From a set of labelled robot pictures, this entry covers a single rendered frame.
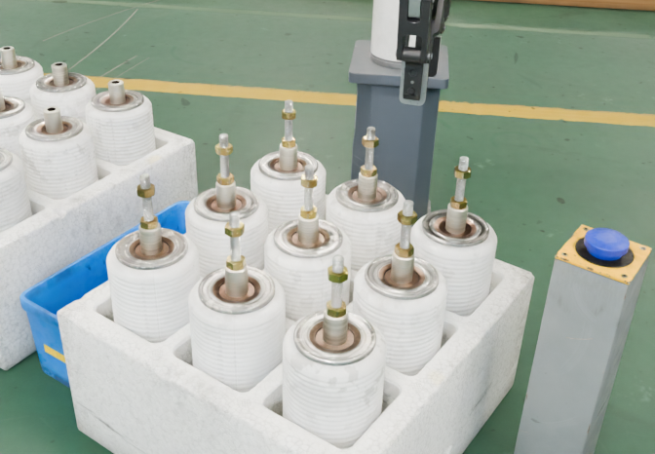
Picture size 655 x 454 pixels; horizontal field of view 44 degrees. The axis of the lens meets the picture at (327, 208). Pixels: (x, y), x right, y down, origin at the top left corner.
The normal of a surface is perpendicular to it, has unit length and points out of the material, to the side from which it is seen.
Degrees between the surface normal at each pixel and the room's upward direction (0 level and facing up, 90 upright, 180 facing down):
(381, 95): 90
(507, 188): 0
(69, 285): 88
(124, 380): 90
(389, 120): 90
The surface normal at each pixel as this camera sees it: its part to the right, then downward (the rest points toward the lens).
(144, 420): -0.58, 0.40
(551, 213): 0.03, -0.86
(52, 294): 0.83, 0.28
